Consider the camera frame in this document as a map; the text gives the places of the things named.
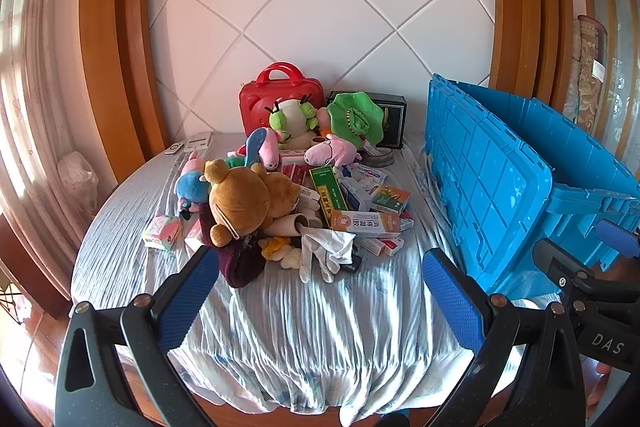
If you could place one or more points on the wooden door frame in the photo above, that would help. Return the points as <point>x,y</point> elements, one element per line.
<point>115,32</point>
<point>525,7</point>

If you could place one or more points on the blue white medicine box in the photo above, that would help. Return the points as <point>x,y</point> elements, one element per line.
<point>360,187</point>

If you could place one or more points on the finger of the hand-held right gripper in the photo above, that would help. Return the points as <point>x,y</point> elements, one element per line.
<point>560,264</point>
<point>620,237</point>

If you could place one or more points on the small white remote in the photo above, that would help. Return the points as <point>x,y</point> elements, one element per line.
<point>174,151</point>

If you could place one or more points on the white gloves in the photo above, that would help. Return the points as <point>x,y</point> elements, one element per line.
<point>327,252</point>

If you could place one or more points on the pink blue pig plush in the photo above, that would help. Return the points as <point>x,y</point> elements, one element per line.
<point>265,147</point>

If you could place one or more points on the blue plastic crate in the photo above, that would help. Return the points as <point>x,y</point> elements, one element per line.
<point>490,187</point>

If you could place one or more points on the tape roll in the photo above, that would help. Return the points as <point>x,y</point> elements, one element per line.
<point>379,157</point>

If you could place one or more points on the clear plastic bag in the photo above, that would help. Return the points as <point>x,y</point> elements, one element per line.
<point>77,177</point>

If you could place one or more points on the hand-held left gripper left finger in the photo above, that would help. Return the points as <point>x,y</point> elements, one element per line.
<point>187,302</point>

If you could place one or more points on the frosted glass sliding door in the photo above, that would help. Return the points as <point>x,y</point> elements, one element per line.
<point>620,57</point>

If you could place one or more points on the small yellow plush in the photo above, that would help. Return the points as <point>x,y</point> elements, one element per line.
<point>280,253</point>

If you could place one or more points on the light blue wrinkled tablecloth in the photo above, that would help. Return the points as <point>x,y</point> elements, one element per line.
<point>310,332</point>

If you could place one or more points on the green white frog plush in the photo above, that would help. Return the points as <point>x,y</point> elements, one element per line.
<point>292,122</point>

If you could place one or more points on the green yellow medicine box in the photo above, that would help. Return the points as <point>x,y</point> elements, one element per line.
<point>327,192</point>

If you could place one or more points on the white remote control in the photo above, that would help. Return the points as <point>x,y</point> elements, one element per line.
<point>199,142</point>

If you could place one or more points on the maroon cloth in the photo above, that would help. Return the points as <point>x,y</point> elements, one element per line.
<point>245,264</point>

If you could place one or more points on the green orange box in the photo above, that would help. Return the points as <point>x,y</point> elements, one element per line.
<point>391,199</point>

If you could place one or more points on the brown teddy bear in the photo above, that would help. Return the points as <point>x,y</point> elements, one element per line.
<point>240,202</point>

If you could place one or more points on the sheer curtain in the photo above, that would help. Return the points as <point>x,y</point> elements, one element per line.
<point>35,117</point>

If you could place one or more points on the pig plush in blue dress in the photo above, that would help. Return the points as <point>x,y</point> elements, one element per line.
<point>192,187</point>

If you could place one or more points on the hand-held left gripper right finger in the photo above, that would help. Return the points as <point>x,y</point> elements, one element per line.
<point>450,297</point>

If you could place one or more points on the white roll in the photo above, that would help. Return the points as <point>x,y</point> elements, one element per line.
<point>292,226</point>

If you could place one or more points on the long white orange box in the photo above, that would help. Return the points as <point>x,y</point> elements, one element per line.
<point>365,222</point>

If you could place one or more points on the green lotus leaf plush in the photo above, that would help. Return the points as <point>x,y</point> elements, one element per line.
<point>355,117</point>

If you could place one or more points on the rolled patterned carpet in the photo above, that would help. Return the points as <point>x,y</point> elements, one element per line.
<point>587,72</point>

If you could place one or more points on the pink green box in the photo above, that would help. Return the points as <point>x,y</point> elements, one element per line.
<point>162,232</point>

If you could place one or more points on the black box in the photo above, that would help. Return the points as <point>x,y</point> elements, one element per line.
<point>395,122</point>

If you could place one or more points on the red white medicine box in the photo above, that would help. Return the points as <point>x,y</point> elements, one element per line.
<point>385,247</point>

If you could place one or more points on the red small suitcase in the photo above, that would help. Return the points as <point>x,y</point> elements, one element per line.
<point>260,102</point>

